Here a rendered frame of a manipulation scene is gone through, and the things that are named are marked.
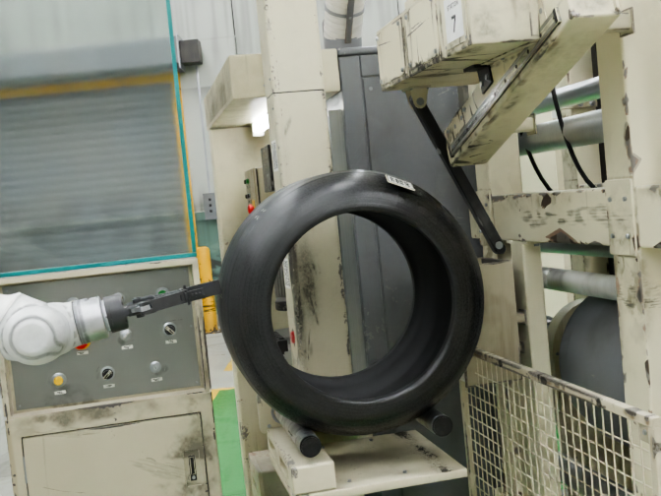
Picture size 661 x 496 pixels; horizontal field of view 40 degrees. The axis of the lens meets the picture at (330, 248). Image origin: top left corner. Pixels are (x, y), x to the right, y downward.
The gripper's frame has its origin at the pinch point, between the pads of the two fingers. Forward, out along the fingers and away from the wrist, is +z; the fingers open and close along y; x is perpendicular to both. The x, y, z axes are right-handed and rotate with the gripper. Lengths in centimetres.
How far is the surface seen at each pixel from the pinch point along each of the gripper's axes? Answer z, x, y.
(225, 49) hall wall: 142, -192, 908
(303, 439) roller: 11.4, 33.0, -11.5
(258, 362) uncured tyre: 6.4, 15.7, -10.8
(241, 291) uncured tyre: 6.6, 1.2, -9.9
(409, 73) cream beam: 54, -35, 0
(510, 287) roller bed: 73, 20, 18
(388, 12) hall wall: 339, -191, 871
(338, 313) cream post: 31.5, 16.0, 25.3
